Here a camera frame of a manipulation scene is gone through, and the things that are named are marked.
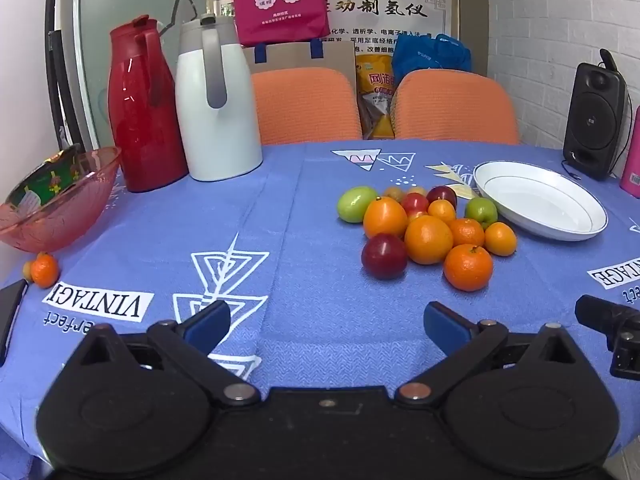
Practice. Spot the large green apple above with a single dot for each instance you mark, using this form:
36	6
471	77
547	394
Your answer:
356	203

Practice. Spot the large dark red plum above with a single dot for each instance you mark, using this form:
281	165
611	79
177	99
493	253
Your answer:
384	256

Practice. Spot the mandarin orange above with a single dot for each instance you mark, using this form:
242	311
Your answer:
45	271
467	231
468	267

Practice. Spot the white plate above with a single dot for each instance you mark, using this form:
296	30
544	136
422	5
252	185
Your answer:
540	205

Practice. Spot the brown paper bag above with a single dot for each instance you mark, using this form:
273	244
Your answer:
300	57

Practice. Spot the black speaker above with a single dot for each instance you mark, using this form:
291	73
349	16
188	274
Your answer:
592	120

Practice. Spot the orange chair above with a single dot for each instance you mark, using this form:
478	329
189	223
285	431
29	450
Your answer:
450	110
305	110

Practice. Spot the small brown kiwi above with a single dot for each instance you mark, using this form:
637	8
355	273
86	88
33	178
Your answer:
394	192
417	190

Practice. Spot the blue printed tablecloth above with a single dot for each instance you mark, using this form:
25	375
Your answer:
300	240

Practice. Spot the large orange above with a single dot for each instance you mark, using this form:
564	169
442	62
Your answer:
385	217
428	240

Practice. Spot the small green apple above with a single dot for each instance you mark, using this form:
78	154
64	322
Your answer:
481	210

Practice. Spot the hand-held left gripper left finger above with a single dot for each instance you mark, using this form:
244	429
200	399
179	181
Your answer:
210	322

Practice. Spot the wall poster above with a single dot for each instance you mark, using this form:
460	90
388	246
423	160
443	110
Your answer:
400	10

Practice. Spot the small smooth orange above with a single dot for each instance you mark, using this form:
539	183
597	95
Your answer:
442	210
500	238

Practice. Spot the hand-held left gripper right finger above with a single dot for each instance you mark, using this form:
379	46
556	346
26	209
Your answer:
445	327

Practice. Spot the pink glass bowl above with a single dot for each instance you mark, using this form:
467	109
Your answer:
60	220

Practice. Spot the blue plastic bag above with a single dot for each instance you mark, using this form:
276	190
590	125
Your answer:
430	57

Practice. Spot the magenta tote bag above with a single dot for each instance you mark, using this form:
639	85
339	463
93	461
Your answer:
280	15

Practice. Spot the black phone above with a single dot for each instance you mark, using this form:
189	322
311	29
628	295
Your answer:
10	315

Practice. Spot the yellow snack bag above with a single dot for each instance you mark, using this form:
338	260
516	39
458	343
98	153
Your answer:
372	80

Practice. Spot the small pink yellow apple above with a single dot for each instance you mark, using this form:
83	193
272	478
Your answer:
416	215

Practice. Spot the pink bottle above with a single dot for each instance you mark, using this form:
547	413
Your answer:
632	160

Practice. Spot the white thermos jug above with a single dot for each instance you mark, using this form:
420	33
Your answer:
232	140

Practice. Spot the red thermos jug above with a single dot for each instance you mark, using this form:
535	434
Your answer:
145	125

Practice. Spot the printed foil packet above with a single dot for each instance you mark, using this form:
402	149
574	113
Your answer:
45	180

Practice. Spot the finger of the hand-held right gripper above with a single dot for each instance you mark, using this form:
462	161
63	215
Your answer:
605	312

